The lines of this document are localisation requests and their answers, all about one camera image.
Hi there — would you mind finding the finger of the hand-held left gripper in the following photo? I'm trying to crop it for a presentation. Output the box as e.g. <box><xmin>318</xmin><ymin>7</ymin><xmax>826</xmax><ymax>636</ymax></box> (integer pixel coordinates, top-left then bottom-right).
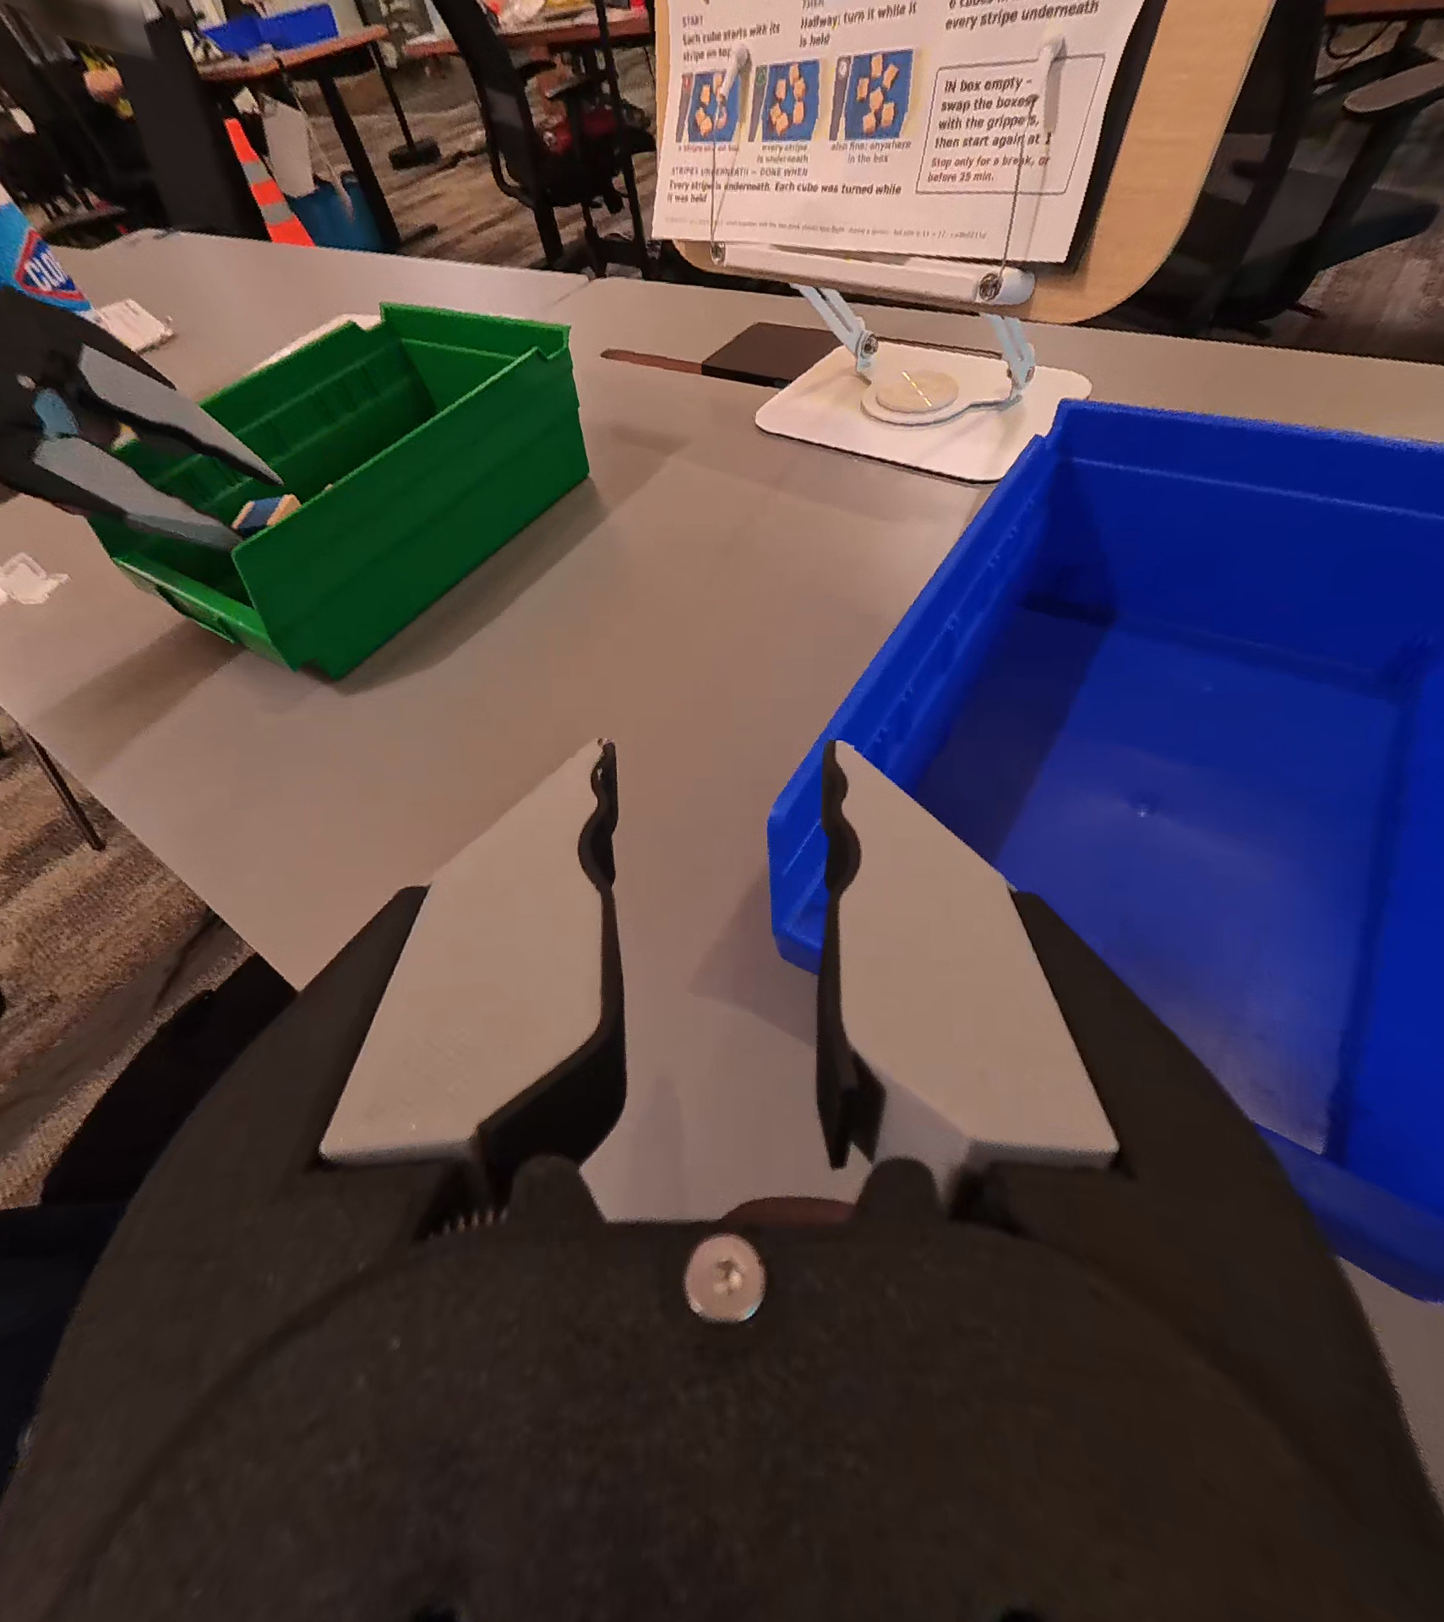
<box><xmin>73</xmin><ymin>340</ymin><xmax>289</xmax><ymax>491</ymax></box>
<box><xmin>30</xmin><ymin>433</ymin><xmax>249</xmax><ymax>556</ymax></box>

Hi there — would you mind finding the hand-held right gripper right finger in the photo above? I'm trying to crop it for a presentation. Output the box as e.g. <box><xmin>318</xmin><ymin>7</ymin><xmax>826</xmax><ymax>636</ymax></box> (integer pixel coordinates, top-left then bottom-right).
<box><xmin>814</xmin><ymin>740</ymin><xmax>1123</xmax><ymax>1174</ymax></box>

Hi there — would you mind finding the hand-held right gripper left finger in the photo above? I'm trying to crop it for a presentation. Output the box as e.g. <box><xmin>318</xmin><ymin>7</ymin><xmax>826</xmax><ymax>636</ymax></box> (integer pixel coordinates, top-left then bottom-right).
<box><xmin>320</xmin><ymin>736</ymin><xmax>630</xmax><ymax>1167</ymax></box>

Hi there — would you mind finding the green plastic bin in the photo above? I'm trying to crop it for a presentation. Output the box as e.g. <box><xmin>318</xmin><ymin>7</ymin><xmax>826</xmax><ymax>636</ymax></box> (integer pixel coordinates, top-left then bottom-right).
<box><xmin>92</xmin><ymin>303</ymin><xmax>591</xmax><ymax>681</ymax></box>

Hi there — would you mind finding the blue plastic bin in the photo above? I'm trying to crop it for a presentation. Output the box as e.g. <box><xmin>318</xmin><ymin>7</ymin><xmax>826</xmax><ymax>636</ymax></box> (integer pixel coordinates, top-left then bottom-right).
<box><xmin>766</xmin><ymin>398</ymin><xmax>1444</xmax><ymax>1306</ymax></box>

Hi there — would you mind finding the small white packet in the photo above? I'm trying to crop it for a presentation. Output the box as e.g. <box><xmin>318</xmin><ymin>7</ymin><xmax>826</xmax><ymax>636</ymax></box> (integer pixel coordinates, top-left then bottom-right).
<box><xmin>103</xmin><ymin>293</ymin><xmax>183</xmax><ymax>358</ymax></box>

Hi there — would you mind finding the white blue wipes canister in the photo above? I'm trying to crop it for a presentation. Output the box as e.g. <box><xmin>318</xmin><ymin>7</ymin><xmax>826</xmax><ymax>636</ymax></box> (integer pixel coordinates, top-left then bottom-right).
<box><xmin>0</xmin><ymin>132</ymin><xmax>96</xmax><ymax>315</ymax></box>

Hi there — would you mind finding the clear plastic scrap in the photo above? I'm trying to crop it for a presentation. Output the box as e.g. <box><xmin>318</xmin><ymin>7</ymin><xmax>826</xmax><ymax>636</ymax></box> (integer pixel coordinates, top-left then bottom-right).
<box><xmin>0</xmin><ymin>546</ymin><xmax>73</xmax><ymax>619</ymax></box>

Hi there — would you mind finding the orange traffic cone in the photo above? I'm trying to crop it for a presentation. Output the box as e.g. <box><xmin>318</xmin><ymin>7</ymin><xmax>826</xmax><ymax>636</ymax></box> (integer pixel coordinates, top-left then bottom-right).
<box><xmin>223</xmin><ymin>116</ymin><xmax>320</xmax><ymax>249</ymax></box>

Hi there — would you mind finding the blue bucket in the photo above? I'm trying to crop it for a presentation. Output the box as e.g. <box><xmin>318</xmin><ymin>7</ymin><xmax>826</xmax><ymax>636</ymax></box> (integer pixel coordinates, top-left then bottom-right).
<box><xmin>289</xmin><ymin>170</ymin><xmax>406</xmax><ymax>255</ymax></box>

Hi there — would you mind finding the black pillar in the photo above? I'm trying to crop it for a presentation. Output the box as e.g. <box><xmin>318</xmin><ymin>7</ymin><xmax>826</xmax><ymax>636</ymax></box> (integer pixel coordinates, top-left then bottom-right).
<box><xmin>144</xmin><ymin>0</ymin><xmax>267</xmax><ymax>237</ymax></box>

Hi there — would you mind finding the small blue tray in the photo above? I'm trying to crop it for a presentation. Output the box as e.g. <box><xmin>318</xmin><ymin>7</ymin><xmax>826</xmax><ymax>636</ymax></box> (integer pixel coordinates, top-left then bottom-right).
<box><xmin>195</xmin><ymin>3</ymin><xmax>338</xmax><ymax>58</ymax></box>

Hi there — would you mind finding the black office chair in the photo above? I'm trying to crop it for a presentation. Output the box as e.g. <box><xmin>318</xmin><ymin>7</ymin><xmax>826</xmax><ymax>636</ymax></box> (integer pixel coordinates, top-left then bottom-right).
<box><xmin>430</xmin><ymin>0</ymin><xmax>663</xmax><ymax>277</ymax></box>
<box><xmin>1217</xmin><ymin>0</ymin><xmax>1444</xmax><ymax>332</ymax></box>

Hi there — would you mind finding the white book stand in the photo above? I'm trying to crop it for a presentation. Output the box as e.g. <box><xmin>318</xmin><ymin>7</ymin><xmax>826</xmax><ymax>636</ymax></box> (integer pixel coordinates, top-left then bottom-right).
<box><xmin>707</xmin><ymin>35</ymin><xmax>1095</xmax><ymax>487</ymax></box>

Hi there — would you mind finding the black flat plate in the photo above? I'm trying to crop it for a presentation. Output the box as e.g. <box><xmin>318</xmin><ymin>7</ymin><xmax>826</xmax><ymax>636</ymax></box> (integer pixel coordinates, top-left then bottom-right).
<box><xmin>601</xmin><ymin>321</ymin><xmax>847</xmax><ymax>389</ymax></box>

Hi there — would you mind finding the printed instruction sheet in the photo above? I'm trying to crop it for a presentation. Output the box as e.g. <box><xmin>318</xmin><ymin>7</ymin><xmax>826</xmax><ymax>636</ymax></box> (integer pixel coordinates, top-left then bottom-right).
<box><xmin>659</xmin><ymin>0</ymin><xmax>1148</xmax><ymax>263</ymax></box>

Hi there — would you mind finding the pale wooden display board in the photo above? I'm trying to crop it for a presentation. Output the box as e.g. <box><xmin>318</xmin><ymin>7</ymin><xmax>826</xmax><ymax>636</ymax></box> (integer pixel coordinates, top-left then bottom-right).
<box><xmin>671</xmin><ymin>0</ymin><xmax>1279</xmax><ymax>326</ymax></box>

